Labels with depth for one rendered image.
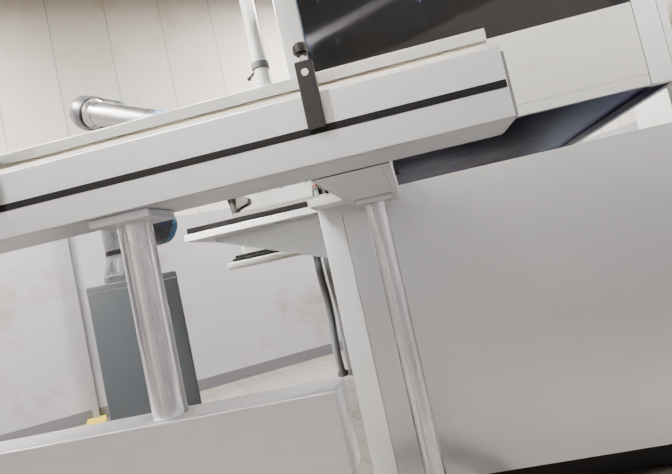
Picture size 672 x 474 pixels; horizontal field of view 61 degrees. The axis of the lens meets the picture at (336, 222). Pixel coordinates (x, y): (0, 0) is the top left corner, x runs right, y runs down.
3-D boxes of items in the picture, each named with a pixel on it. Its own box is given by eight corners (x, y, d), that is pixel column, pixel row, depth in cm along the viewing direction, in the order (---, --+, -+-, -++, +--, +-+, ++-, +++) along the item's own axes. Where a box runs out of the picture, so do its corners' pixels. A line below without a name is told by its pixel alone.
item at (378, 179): (351, 210, 155) (339, 154, 156) (407, 197, 153) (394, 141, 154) (301, 183, 88) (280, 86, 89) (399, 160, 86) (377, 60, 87)
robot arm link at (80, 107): (52, 88, 181) (169, 102, 160) (81, 94, 191) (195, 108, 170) (48, 125, 182) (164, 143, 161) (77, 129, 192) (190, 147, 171)
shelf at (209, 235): (367, 217, 226) (366, 212, 226) (346, 205, 157) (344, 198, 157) (253, 242, 232) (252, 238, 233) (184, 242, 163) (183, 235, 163)
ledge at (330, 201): (366, 199, 154) (365, 192, 154) (362, 195, 141) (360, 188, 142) (317, 211, 156) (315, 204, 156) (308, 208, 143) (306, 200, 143)
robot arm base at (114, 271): (104, 285, 165) (98, 251, 166) (105, 287, 179) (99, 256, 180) (157, 274, 171) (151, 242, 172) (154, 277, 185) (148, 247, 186)
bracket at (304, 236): (334, 256, 169) (325, 213, 169) (332, 256, 166) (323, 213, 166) (226, 279, 173) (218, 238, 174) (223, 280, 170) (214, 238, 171)
